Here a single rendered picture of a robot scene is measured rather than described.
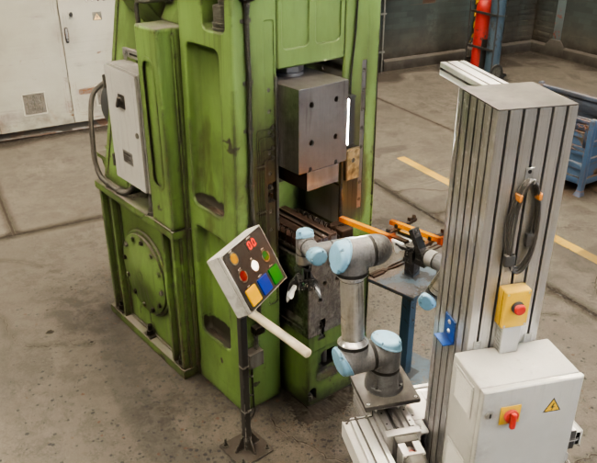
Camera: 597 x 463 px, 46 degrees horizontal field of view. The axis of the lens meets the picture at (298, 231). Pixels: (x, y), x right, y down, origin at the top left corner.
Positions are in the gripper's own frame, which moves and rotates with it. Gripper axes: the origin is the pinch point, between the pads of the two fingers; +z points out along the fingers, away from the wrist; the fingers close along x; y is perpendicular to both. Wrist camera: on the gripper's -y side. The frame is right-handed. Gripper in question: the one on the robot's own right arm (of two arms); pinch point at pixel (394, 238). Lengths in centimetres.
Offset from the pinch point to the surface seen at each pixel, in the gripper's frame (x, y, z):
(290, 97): -22, -61, 45
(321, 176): -8.0, -20.6, 40.7
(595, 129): 359, 49, 100
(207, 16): -43, -96, 75
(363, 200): 35, 9, 57
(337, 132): 2, -41, 40
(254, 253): -57, -1, 30
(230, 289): -76, 6, 21
